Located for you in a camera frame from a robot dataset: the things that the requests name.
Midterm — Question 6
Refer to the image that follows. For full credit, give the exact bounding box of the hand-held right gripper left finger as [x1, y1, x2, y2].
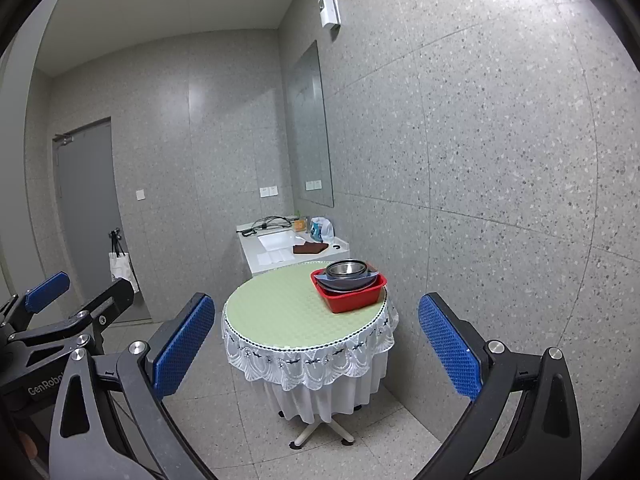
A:
[48, 292, 217, 480]

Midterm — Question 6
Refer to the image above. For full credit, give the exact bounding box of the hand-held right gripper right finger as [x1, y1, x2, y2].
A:
[417, 292, 583, 480]

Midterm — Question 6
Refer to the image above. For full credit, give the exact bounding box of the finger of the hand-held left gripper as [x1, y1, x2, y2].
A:
[0, 271, 71, 333]
[10, 277, 135, 363]

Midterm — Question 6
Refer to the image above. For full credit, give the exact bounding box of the red plastic basin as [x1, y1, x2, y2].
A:
[310, 267, 388, 314]

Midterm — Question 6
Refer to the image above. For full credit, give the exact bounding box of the blue plastic bowl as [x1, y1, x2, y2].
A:
[316, 266, 379, 294]

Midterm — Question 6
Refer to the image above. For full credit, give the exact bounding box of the medium steel bowl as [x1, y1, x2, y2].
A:
[325, 259, 368, 279]

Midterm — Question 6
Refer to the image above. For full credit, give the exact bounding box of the white tote bag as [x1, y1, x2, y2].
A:
[109, 252, 138, 293]

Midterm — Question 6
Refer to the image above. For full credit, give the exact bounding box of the grey door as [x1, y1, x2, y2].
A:
[52, 116, 152, 324]

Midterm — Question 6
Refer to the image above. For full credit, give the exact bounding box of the round table with tablecloth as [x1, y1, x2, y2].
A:
[221, 261, 399, 392]

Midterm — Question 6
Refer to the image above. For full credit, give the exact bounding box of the white sink counter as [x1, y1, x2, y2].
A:
[236, 217, 349, 277]

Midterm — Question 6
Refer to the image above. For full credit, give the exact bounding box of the white folded paper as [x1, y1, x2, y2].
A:
[257, 250, 296, 266]

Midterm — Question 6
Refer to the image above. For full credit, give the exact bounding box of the white table skirt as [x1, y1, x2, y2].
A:
[265, 345, 388, 425]

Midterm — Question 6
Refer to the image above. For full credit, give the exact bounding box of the white table base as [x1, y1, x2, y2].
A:
[288, 412, 354, 449]

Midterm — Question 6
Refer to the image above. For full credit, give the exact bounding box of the black cable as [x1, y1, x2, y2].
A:
[242, 216, 293, 236]

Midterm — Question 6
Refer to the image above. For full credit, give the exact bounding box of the wall mirror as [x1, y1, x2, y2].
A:
[286, 40, 335, 208]

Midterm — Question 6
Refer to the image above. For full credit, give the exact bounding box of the white wall-mounted dispenser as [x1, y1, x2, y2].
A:
[318, 0, 342, 29]

